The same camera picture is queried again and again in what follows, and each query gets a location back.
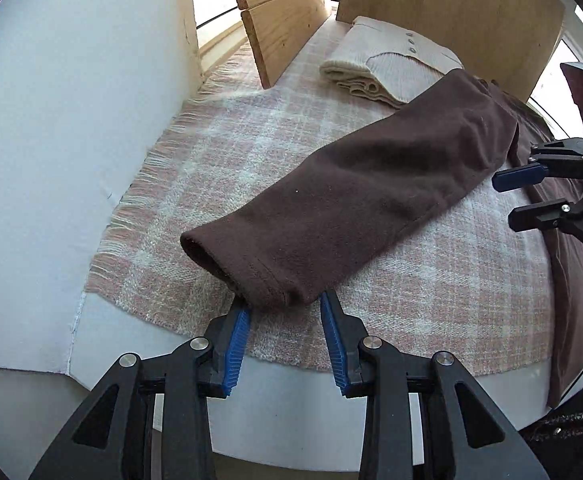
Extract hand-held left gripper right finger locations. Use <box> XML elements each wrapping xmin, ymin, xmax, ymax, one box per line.
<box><xmin>320</xmin><ymin>290</ymin><xmax>549</xmax><ymax>480</ymax></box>

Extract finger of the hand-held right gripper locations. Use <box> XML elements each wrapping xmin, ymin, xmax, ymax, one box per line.
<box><xmin>508</xmin><ymin>185</ymin><xmax>583</xmax><ymax>233</ymax></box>
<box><xmin>492</xmin><ymin>137</ymin><xmax>583</xmax><ymax>192</ymax></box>

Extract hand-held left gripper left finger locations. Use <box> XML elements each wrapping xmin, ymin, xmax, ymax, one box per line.
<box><xmin>29</xmin><ymin>305</ymin><xmax>252</xmax><ymax>480</ymax></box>

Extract brown sweater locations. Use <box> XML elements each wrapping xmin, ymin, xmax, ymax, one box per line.
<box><xmin>180</xmin><ymin>69</ymin><xmax>583</xmax><ymax>408</ymax></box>

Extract folded cream cardigan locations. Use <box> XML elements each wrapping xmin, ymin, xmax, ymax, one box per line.
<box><xmin>320</xmin><ymin>16</ymin><xmax>465</xmax><ymax>110</ymax></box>

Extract plywood panel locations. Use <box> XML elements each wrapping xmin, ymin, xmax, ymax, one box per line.
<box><xmin>335</xmin><ymin>0</ymin><xmax>567</xmax><ymax>101</ymax></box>

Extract pink plaid blanket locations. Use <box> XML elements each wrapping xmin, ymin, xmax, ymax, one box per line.
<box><xmin>86</xmin><ymin>17</ymin><xmax>557</xmax><ymax>373</ymax></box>

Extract person's black tweed jacket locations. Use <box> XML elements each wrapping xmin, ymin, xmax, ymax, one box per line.
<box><xmin>519</xmin><ymin>407</ymin><xmax>583</xmax><ymax>480</ymax></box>

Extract light wooden side panel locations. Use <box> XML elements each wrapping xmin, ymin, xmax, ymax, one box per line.
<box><xmin>176</xmin><ymin>0</ymin><xmax>205</xmax><ymax>81</ymax></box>

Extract window frame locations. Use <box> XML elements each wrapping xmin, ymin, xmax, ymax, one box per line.
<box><xmin>526</xmin><ymin>7</ymin><xmax>583</xmax><ymax>126</ymax></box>

